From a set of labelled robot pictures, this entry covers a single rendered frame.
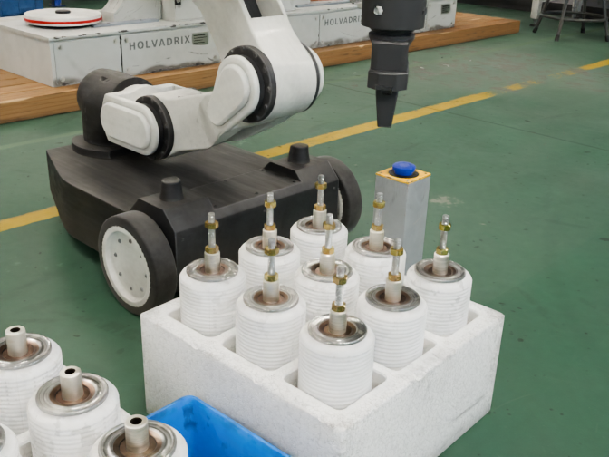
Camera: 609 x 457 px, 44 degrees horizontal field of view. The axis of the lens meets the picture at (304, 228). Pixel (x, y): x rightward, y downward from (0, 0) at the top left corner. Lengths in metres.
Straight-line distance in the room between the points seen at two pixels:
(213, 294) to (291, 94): 0.49
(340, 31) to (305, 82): 2.57
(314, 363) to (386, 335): 0.13
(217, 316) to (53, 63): 2.05
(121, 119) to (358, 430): 1.01
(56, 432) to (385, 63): 0.62
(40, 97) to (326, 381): 2.15
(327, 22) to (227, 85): 2.53
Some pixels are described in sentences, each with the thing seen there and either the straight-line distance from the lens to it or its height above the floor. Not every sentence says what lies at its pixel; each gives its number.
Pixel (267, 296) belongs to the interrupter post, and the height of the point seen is 0.26.
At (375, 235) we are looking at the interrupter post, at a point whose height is 0.28.
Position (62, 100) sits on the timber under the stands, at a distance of 2.97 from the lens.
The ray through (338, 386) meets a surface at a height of 0.20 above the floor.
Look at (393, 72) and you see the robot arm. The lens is 1.06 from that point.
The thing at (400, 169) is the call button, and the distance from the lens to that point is 1.32.
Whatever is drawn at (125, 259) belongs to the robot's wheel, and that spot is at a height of 0.10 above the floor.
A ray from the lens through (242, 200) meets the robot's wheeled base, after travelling 1.53.
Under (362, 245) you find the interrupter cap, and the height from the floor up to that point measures 0.25.
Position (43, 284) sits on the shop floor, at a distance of 1.67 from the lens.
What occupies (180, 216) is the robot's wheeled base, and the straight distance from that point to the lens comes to 1.45.
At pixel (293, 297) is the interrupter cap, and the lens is 1.03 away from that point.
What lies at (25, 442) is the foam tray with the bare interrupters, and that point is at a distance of 0.94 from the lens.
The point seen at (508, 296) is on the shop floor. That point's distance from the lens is 1.65.
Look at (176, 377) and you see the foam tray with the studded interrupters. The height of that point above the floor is 0.11.
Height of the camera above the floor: 0.74
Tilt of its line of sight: 23 degrees down
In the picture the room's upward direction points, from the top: 2 degrees clockwise
